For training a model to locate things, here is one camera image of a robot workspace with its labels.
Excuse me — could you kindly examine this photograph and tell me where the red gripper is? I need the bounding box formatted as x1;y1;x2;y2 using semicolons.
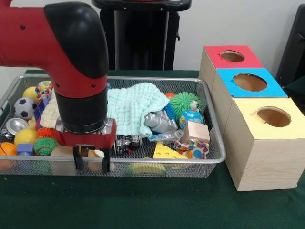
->
52;118;117;174

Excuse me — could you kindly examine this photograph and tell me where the green spiky ball with eyes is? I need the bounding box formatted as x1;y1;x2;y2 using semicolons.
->
170;92;203;120

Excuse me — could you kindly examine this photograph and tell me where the clear mesh bin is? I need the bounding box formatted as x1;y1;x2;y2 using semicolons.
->
0;73;226;178

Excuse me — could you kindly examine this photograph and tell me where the wooden box with three holes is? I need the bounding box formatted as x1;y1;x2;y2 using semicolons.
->
199;45;305;192

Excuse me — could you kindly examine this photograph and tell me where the cream muslin cloth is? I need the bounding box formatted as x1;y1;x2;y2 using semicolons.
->
40;98;61;129

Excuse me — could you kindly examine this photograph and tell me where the mint green muslin cloth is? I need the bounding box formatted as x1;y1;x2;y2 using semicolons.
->
107;83;170;139

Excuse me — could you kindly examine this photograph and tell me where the dark green tablecloth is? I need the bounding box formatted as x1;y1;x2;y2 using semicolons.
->
0;70;305;229

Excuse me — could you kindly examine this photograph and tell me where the yellow cheese wedge toy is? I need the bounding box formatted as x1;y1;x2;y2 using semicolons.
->
152;142;189;160

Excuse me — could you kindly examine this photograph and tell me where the blue spiky ball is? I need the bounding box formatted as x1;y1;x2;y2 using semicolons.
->
163;104;177;121

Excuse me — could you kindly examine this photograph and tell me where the plain wooden block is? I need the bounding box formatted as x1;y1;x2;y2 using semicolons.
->
181;121;211;144

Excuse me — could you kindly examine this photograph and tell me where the blue globe ball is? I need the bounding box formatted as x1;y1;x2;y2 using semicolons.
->
180;110;204;130

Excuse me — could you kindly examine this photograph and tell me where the dark green side table cloth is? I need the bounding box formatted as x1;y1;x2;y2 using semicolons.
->
284;76;305;115

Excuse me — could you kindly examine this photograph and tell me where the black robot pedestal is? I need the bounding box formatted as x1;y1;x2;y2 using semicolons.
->
92;0;193;71

